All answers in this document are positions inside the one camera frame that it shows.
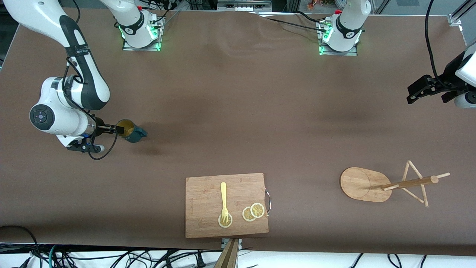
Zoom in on teal mug yellow inside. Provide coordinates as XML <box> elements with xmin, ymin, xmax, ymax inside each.
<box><xmin>116</xmin><ymin>119</ymin><xmax>148</xmax><ymax>143</ymax></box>

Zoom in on metal base plate left arm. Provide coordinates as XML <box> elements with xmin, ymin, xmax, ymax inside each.
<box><xmin>317</xmin><ymin>20</ymin><xmax>358</xmax><ymax>57</ymax></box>

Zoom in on metal base plate right arm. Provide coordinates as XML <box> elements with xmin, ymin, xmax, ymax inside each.
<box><xmin>122</xmin><ymin>17</ymin><xmax>163</xmax><ymax>52</ymax></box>

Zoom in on wooden mug rack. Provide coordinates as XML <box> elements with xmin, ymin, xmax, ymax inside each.
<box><xmin>340</xmin><ymin>160</ymin><xmax>451</xmax><ymax>208</ymax></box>

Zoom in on wooden cutting board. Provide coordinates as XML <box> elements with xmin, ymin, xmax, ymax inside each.
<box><xmin>185</xmin><ymin>173</ymin><xmax>269</xmax><ymax>239</ymax></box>

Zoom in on yellow plastic fork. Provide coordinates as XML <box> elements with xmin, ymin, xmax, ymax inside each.
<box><xmin>220</xmin><ymin>182</ymin><xmax>229</xmax><ymax>225</ymax></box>

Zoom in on colourful items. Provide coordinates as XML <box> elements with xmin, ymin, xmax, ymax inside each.
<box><xmin>307</xmin><ymin>0</ymin><xmax>335</xmax><ymax>10</ymax></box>

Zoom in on grey power strip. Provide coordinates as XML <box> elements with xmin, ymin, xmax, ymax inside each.
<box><xmin>218</xmin><ymin>0</ymin><xmax>272</xmax><ymax>12</ymax></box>

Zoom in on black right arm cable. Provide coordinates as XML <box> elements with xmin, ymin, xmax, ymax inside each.
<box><xmin>61</xmin><ymin>56</ymin><xmax>119</xmax><ymax>161</ymax></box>

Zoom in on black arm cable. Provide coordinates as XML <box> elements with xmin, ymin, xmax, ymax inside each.
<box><xmin>61</xmin><ymin>56</ymin><xmax>119</xmax><ymax>161</ymax></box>
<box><xmin>425</xmin><ymin>0</ymin><xmax>452</xmax><ymax>90</ymax></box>

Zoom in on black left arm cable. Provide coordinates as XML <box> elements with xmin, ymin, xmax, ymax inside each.
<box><xmin>425</xmin><ymin>0</ymin><xmax>452</xmax><ymax>90</ymax></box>

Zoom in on aluminium frame profile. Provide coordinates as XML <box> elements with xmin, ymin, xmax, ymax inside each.
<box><xmin>447</xmin><ymin>0</ymin><xmax>476</xmax><ymax>26</ymax></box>

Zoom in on thick black cable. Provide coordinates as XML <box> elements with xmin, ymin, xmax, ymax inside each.
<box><xmin>0</xmin><ymin>225</ymin><xmax>41</xmax><ymax>261</ymax></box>

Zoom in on teal cable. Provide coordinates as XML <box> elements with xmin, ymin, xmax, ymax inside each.
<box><xmin>48</xmin><ymin>245</ymin><xmax>60</xmax><ymax>268</ymax></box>

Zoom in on metal post bracket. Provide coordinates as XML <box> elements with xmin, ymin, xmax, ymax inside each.
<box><xmin>221</xmin><ymin>238</ymin><xmax>242</xmax><ymax>251</ymax></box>

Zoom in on wooden post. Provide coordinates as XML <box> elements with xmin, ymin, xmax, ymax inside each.
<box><xmin>214</xmin><ymin>239</ymin><xmax>239</xmax><ymax>268</ymax></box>

